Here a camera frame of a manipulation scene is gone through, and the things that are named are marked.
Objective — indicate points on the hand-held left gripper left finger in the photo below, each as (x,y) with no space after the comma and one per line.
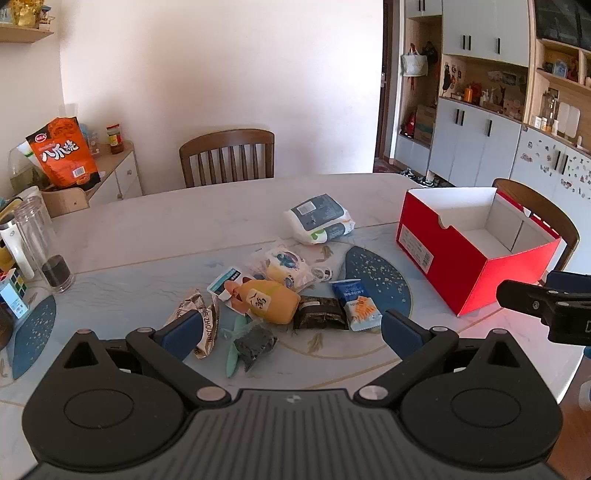
(182,334)

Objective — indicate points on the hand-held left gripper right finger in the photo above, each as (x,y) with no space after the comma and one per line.
(401,337)

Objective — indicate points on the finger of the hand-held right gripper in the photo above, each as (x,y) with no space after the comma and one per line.
(521,295)
(570,280)

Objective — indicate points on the blue and white snack packet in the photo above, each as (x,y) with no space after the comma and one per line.
(355,302)

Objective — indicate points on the red cardboard box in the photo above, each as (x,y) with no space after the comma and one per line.
(461,277)

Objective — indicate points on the clear bag with yellow bread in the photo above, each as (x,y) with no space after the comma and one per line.
(281,265)

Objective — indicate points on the white tissue pack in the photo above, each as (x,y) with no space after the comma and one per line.
(318,217)

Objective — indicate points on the white marble desktop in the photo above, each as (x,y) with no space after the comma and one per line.
(184,217)

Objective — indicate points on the silver foil wrapper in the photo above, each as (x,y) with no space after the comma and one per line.
(194,302)

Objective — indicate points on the brown curved-back wooden chair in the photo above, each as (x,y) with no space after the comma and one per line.
(556,217)

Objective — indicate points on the printed light blue table mat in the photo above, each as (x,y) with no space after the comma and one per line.
(138,281)

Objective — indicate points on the white and teal sachet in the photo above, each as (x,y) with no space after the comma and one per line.
(224,279)

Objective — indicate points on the dark grey wrapped block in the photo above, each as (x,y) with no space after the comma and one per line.
(254,344)

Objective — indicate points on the dark seaweed packet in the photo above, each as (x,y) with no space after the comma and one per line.
(318,314)

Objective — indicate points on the yellow bottle-shaped plush toy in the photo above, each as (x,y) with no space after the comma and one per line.
(272,300)

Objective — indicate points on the white cabinet with stickers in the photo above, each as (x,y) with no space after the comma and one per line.
(545,170)

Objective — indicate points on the shoes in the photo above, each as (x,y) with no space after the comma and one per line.
(425,177)

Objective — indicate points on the white containers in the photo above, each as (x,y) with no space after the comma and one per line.
(569,120)

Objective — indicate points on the clear glass tumbler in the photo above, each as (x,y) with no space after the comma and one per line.
(44,240)

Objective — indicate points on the white side cabinet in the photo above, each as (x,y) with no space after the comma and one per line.
(120,177)

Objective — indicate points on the tall glass storage jar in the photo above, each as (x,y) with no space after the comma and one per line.
(547,113)

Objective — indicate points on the puzzle cube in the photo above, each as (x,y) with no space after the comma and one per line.
(14,288)

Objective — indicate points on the light wooden panel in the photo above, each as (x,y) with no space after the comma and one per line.
(64,201)

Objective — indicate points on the brown cardboard box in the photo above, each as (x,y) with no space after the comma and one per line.
(425,124)

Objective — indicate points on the brown slatted wooden chair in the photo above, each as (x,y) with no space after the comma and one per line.
(226,138)

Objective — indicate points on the red toy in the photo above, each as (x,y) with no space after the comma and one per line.
(409,124)

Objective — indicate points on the red-lidded sauce jar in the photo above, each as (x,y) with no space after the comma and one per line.
(115,138)

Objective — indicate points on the orange bottle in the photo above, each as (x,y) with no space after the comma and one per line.
(469,93)

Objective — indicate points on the orange snack bag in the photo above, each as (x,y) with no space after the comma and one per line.
(60,152)

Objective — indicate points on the clear glass jar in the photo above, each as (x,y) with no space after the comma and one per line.
(23,175)

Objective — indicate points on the dark wooden door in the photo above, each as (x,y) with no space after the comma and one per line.
(381,92)

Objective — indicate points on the pale hanging tote bag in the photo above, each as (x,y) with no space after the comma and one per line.
(413,64)

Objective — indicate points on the dark hanging bag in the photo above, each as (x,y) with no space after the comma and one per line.
(430,53)

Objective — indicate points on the gold ornaments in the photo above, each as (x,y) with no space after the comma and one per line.
(25,11)

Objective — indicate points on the large wall cabinet unit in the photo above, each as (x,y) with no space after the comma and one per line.
(480,27)

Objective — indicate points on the wooden wall shelf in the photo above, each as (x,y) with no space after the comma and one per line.
(23,33)

